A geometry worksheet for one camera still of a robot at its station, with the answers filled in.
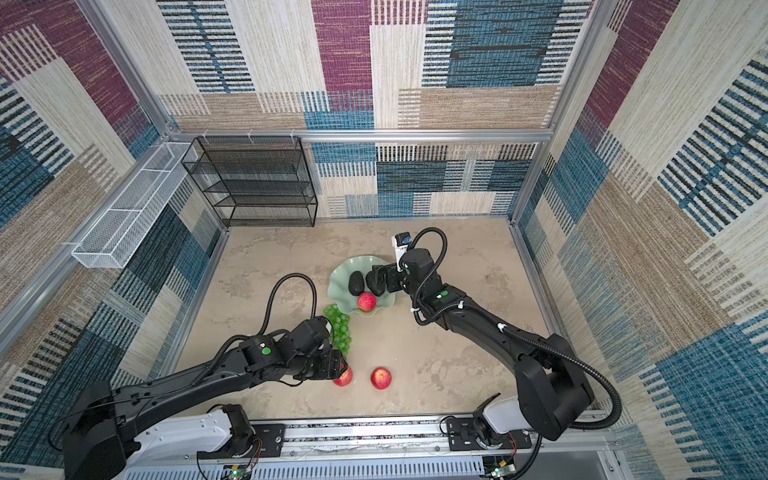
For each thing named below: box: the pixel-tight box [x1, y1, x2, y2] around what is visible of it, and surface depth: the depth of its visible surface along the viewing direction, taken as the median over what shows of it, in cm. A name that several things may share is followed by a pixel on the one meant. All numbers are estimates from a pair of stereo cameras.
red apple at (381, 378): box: [370, 367, 392, 390], surface depth 81 cm
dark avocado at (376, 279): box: [366, 264, 387, 297], surface depth 77 cm
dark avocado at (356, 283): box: [348, 270, 365, 296], surface depth 101 cm
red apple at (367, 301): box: [357, 292, 377, 312], surface depth 95 cm
